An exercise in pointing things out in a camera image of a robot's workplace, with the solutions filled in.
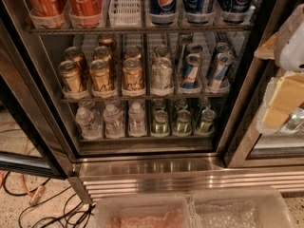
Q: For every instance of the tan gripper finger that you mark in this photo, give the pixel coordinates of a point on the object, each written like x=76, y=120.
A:
x=269, y=121
x=289, y=93

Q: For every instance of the orange can column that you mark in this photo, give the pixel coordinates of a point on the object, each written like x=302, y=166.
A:
x=100, y=75
x=133, y=74
x=108, y=40
x=132, y=52
x=105, y=53

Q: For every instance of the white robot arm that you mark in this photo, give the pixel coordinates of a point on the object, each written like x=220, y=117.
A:
x=286, y=49

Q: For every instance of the fridge door right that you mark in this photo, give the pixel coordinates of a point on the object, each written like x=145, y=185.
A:
x=243, y=145

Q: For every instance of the green can front right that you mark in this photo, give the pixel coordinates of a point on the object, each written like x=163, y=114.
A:
x=205, y=121

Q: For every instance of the red bull can front right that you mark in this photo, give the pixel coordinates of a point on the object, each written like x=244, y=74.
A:
x=219, y=70

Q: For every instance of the red bull can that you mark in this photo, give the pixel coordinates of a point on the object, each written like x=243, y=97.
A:
x=191, y=71
x=219, y=70
x=194, y=48
x=182, y=43
x=221, y=48

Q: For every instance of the red bull can back right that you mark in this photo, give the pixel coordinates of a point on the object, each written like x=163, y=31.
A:
x=221, y=48

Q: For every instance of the green can front middle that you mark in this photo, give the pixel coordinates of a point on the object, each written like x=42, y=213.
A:
x=182, y=125

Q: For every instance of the red bull can front left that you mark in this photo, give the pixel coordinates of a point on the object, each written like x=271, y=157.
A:
x=191, y=71

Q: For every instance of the red bull can back left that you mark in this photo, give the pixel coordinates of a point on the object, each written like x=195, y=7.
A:
x=194, y=48

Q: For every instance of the red bull can rear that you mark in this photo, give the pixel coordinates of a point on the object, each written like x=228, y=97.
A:
x=182, y=43

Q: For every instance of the silver can front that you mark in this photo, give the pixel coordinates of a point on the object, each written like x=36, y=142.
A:
x=162, y=74

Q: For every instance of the silver can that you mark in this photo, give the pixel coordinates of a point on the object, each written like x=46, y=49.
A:
x=161, y=51
x=162, y=74

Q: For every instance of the silver can back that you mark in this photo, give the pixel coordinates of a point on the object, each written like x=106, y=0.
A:
x=161, y=51

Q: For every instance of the orange can front left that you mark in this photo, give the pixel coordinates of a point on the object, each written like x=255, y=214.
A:
x=71, y=76

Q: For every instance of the orange can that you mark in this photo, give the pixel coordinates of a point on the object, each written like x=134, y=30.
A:
x=77, y=56
x=71, y=76

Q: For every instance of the orange can back left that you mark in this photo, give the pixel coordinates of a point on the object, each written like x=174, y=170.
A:
x=77, y=56

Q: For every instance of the fridge glass door left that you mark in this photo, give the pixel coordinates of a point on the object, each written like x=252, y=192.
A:
x=23, y=96

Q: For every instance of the right clear plastic bin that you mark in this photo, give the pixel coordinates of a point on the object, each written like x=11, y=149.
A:
x=259, y=207

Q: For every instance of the clear plastic bin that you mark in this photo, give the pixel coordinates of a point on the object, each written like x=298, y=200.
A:
x=144, y=211
x=259, y=207

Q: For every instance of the right water bottle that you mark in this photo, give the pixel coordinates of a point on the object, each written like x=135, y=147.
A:
x=137, y=124

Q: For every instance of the water bottle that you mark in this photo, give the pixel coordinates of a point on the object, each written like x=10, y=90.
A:
x=137, y=124
x=90, y=127
x=113, y=120

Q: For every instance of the middle water bottle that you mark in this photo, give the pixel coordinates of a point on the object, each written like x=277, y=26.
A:
x=113, y=120

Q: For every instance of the left clear plastic bin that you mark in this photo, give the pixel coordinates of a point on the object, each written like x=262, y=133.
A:
x=144, y=211

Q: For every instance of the left water bottle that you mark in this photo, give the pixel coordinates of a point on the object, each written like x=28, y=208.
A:
x=90, y=127

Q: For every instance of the empty white plastic tray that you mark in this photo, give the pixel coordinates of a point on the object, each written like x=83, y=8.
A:
x=125, y=13

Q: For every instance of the middle wire shelf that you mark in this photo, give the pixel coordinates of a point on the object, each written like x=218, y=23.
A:
x=148, y=97

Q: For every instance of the wire shelf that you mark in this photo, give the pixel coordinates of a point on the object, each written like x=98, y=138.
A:
x=144, y=30
x=148, y=97

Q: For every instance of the upper wire shelf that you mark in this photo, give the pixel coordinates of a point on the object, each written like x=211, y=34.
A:
x=144, y=30

